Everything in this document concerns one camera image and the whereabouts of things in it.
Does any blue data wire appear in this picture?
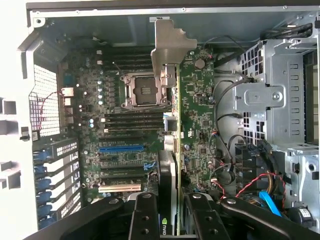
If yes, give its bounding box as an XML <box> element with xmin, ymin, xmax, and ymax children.
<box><xmin>258</xmin><ymin>190</ymin><xmax>283</xmax><ymax>218</ymax></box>

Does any green motherboard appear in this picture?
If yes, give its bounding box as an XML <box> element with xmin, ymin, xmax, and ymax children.
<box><xmin>58</xmin><ymin>44</ymin><xmax>218</xmax><ymax>201</ymax></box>

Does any black open PC case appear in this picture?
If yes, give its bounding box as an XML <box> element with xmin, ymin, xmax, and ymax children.
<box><xmin>16</xmin><ymin>0</ymin><xmax>320</xmax><ymax>240</ymax></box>

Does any silver drive bay cage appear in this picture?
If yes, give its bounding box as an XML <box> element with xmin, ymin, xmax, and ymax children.
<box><xmin>232</xmin><ymin>37</ymin><xmax>320</xmax><ymax>228</ymax></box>

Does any cream PCI expansion slot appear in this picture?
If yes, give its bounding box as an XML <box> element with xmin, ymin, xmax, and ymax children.
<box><xmin>98</xmin><ymin>183</ymin><xmax>142</xmax><ymax>193</ymax></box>

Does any red black twisted wire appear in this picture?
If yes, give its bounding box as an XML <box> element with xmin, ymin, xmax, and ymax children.
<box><xmin>39</xmin><ymin>91</ymin><xmax>66</xmax><ymax>132</ymax></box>
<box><xmin>211</xmin><ymin>173</ymin><xmax>286</xmax><ymax>210</ymax></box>

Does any metal CPU socket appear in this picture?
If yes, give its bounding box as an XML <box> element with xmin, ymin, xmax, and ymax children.
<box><xmin>119</xmin><ymin>73</ymin><xmax>173</xmax><ymax>110</ymax></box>

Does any CPU socket locking lever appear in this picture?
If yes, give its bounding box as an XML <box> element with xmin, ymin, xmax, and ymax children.
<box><xmin>112</xmin><ymin>61</ymin><xmax>126</xmax><ymax>77</ymax></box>

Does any blue expansion slot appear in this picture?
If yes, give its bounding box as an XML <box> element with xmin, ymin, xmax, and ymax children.
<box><xmin>99</xmin><ymin>145</ymin><xmax>145</xmax><ymax>154</ymax></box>

